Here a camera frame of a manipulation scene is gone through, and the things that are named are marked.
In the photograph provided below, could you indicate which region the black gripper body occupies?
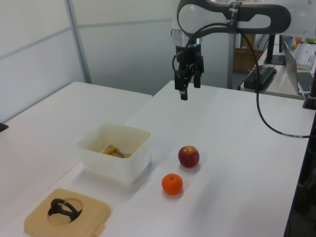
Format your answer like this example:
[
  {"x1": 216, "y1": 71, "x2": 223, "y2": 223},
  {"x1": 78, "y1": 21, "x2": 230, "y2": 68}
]
[{"x1": 175, "y1": 43, "x2": 204, "y2": 66}]

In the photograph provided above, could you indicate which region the red toy apple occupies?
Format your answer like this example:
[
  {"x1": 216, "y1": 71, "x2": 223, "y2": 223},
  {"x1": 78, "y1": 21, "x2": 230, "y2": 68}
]
[{"x1": 178, "y1": 145, "x2": 200, "y2": 169}]

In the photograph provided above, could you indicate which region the orange toy fruit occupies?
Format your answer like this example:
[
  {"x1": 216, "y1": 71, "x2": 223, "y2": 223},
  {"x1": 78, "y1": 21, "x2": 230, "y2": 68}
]
[{"x1": 161, "y1": 173, "x2": 184, "y2": 196}]

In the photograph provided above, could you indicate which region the white plastic container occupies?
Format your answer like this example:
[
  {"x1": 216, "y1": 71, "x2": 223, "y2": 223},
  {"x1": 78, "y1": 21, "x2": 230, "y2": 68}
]
[{"x1": 76, "y1": 122, "x2": 152, "y2": 185}]

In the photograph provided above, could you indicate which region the beige container lid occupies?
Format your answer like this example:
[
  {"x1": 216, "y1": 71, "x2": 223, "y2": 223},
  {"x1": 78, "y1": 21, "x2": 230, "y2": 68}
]
[{"x1": 24, "y1": 188, "x2": 112, "y2": 237}]

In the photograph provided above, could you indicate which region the brown wooden cabinet panel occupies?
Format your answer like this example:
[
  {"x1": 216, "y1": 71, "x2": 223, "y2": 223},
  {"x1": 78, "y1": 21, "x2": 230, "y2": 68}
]
[{"x1": 239, "y1": 33, "x2": 255, "y2": 49}]

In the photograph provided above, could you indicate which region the black box on desk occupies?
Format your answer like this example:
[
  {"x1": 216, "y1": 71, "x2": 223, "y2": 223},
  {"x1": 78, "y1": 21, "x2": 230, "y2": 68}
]
[{"x1": 243, "y1": 66, "x2": 277, "y2": 90}]

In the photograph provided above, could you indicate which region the black monitor stand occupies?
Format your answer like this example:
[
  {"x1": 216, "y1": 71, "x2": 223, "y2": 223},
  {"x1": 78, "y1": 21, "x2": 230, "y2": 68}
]
[{"x1": 263, "y1": 34, "x2": 287, "y2": 66}]

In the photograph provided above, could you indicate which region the grey office desk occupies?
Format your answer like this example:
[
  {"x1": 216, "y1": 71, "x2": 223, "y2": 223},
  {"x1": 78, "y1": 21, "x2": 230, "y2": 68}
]
[{"x1": 238, "y1": 58, "x2": 316, "y2": 100}]

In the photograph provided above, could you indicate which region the silver laptop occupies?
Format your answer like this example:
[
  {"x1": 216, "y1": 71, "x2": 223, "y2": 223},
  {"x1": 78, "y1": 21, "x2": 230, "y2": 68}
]
[{"x1": 283, "y1": 40, "x2": 316, "y2": 95}]

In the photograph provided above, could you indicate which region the yellow toy with grey bolt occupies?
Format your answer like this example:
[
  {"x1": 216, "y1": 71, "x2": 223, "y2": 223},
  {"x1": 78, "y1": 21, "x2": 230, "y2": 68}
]
[{"x1": 100, "y1": 144, "x2": 133, "y2": 158}]

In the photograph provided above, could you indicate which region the grey partition post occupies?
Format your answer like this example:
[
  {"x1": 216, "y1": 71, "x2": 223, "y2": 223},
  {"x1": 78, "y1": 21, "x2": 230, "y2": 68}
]
[
  {"x1": 227, "y1": 32, "x2": 241, "y2": 89},
  {"x1": 64, "y1": 0, "x2": 92, "y2": 84}
]

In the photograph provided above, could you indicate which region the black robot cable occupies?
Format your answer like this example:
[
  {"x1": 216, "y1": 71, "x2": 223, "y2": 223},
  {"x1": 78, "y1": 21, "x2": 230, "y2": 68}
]
[{"x1": 172, "y1": 22, "x2": 312, "y2": 139}]

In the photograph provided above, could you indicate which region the black lid handle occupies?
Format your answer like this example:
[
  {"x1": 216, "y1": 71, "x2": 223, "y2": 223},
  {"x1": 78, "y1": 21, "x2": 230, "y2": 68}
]
[{"x1": 47, "y1": 198, "x2": 83, "y2": 224}]

